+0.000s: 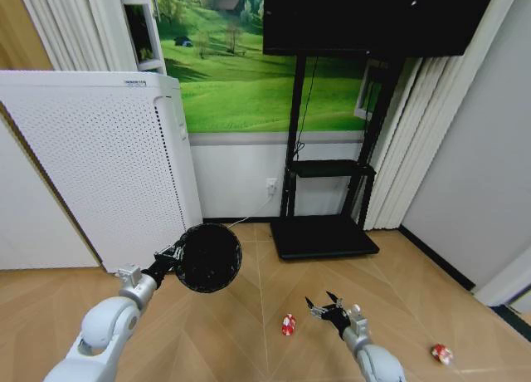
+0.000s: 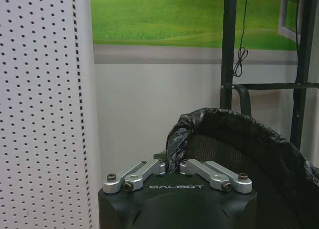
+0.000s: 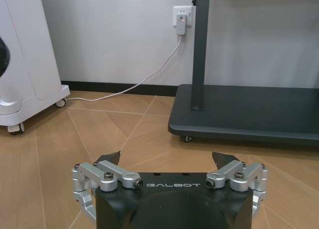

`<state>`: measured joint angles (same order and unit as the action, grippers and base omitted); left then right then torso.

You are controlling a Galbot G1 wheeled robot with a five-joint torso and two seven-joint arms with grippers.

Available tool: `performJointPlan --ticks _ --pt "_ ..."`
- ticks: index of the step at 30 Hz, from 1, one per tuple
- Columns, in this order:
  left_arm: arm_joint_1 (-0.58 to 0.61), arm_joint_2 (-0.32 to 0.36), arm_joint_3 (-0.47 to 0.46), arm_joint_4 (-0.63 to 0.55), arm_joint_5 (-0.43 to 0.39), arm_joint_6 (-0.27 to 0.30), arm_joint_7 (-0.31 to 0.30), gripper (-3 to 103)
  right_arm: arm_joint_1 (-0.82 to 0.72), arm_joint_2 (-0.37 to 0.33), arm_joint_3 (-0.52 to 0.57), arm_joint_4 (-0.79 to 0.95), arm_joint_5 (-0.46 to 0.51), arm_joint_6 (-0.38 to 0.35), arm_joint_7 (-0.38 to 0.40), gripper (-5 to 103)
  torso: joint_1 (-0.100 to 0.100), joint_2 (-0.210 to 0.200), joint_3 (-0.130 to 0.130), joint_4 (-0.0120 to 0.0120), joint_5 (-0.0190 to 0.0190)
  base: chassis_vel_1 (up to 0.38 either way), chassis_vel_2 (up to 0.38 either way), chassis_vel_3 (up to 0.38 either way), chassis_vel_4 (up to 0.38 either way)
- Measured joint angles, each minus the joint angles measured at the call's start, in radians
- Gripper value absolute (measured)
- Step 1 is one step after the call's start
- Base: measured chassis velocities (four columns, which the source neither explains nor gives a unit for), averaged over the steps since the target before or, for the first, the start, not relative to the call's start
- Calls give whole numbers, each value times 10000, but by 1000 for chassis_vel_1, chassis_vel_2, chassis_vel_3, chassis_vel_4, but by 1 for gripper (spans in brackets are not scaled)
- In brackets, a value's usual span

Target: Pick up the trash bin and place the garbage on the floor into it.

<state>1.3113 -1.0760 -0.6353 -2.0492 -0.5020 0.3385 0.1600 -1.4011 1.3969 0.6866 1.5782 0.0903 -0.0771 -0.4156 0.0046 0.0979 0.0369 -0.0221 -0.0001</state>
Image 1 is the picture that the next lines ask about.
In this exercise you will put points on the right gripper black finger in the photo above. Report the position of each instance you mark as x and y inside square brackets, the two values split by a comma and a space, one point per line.
[316, 309]
[335, 301]

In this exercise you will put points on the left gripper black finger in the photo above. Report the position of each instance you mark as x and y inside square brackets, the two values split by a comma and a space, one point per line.
[169, 249]
[179, 257]

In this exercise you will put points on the black mesh trash bin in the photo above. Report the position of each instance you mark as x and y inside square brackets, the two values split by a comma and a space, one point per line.
[211, 259]

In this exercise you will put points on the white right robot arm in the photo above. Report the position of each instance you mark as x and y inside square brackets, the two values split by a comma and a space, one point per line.
[375, 357]

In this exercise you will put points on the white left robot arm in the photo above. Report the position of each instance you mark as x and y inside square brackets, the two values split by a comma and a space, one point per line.
[103, 319]

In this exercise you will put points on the black monitor floor stand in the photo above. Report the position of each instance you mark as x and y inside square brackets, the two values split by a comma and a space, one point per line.
[323, 238]

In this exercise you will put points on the crumpled red white wrapper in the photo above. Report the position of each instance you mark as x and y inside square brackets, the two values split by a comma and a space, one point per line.
[441, 353]
[288, 324]

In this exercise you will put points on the white perforated air purifier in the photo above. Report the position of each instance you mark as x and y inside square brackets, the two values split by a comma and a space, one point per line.
[99, 170]

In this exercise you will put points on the white pleated curtain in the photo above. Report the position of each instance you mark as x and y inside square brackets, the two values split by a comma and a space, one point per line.
[419, 128]
[70, 25]

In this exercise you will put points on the black flat screen monitor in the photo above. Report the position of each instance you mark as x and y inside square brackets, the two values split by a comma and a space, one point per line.
[373, 16]

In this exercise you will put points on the white wall socket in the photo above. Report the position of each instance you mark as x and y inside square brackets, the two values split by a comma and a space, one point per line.
[271, 186]

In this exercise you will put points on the green landscape wall poster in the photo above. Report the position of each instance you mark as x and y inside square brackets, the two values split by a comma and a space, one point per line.
[232, 66]

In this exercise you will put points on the white mock window frame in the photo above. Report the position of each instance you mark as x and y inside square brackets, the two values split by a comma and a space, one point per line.
[367, 91]
[145, 29]

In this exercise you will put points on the brown wooden wall panel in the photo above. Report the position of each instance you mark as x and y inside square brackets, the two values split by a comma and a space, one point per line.
[18, 25]

